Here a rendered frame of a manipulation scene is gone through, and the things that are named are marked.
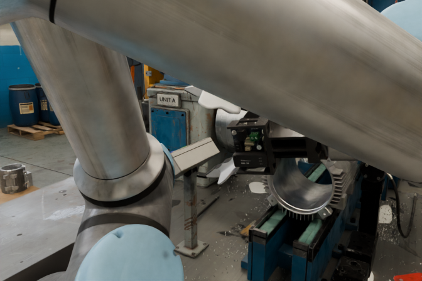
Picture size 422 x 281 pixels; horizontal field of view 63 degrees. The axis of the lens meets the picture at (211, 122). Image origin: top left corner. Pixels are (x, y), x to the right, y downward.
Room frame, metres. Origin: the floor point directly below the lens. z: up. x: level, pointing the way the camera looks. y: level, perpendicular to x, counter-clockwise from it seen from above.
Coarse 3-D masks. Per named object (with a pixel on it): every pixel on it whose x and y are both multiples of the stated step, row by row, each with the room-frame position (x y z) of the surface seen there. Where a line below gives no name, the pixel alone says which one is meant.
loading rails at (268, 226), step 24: (312, 168) 1.07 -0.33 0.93; (360, 192) 1.12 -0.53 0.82; (264, 216) 0.74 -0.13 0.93; (288, 216) 0.79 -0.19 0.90; (336, 216) 0.78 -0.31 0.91; (264, 240) 0.67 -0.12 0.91; (288, 240) 0.80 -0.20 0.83; (312, 240) 0.64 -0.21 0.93; (336, 240) 0.81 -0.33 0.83; (264, 264) 0.67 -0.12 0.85; (288, 264) 0.72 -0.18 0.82; (312, 264) 0.61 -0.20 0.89
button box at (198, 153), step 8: (192, 144) 0.81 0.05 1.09; (200, 144) 0.83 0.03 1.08; (208, 144) 0.85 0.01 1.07; (176, 152) 0.75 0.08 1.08; (184, 152) 0.77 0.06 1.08; (192, 152) 0.79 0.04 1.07; (200, 152) 0.81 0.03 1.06; (208, 152) 0.83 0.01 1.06; (216, 152) 0.85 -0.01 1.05; (176, 160) 0.74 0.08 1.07; (184, 160) 0.75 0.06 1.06; (192, 160) 0.77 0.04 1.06; (200, 160) 0.79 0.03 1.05; (208, 160) 0.87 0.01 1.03; (176, 168) 0.73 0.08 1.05; (184, 168) 0.73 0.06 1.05; (192, 168) 0.80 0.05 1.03; (176, 176) 0.75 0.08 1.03
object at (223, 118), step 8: (224, 112) 1.19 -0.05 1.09; (216, 120) 1.21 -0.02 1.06; (224, 120) 1.18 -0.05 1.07; (216, 128) 1.21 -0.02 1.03; (224, 128) 1.18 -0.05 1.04; (224, 136) 1.18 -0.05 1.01; (232, 136) 1.16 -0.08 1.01; (224, 144) 1.20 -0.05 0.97; (232, 144) 1.18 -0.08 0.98; (232, 152) 1.23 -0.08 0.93
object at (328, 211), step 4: (324, 160) 0.71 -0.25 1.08; (328, 160) 0.71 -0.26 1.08; (328, 164) 0.71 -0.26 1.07; (332, 164) 0.70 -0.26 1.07; (272, 196) 0.78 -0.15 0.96; (268, 200) 0.78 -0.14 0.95; (272, 200) 0.78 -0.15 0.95; (272, 204) 0.78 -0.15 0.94; (324, 208) 0.71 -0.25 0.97; (328, 208) 0.71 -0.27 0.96; (320, 212) 0.71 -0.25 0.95; (324, 212) 0.71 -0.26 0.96; (328, 212) 0.70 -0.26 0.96; (332, 212) 0.71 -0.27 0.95; (324, 216) 0.71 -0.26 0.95
